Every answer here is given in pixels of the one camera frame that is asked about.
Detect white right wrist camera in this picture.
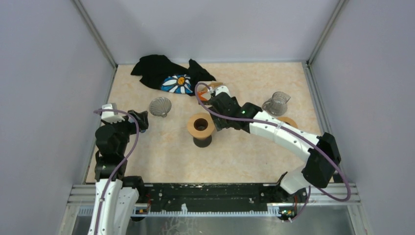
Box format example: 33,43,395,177
210,85,231,97

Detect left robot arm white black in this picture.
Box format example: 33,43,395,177
88,105,149,235

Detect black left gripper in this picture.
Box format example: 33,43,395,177
101,109,148,155

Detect orange coffee filter box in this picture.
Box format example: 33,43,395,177
196,82,224,102

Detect smoky glass pitcher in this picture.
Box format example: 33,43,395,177
262,92,291,116

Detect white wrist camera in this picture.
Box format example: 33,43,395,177
210,85,231,97
101,103,125,124

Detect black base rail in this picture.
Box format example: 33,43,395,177
137,183,294,212

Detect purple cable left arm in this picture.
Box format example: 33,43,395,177
93,108,140,235

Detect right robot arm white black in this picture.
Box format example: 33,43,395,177
208,93,341,202

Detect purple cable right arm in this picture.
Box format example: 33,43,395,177
194,82,352,223

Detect black cloth with flower print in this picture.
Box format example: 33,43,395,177
130,54,216,96

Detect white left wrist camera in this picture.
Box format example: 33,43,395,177
101,103,125,124

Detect ribbed glass dripper cone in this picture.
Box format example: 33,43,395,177
149,97,172,118

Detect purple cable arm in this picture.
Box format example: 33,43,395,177
93,108,140,235
194,82,352,223

